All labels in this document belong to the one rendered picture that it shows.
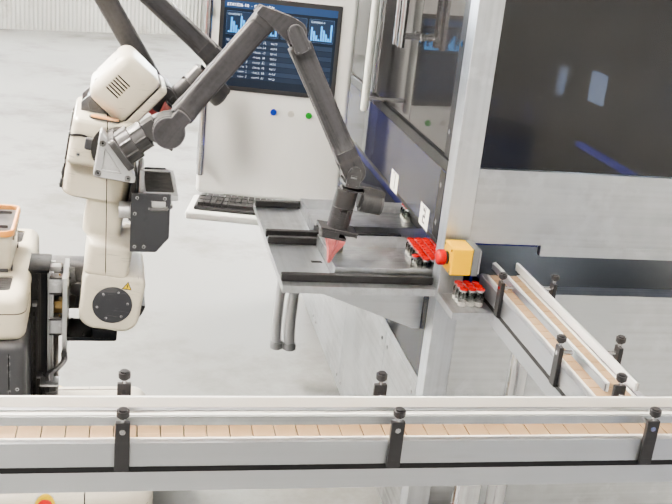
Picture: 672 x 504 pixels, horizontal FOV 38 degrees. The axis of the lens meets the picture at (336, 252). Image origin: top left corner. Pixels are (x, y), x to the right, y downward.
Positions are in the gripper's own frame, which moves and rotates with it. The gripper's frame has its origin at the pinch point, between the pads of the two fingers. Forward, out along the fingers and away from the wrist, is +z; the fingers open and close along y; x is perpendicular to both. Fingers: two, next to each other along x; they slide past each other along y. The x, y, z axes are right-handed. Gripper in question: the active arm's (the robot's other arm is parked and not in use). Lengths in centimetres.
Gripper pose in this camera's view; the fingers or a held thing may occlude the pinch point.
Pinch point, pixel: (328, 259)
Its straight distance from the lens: 257.0
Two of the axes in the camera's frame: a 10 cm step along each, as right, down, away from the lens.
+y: 9.5, 1.7, 2.5
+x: -1.8, -3.4, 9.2
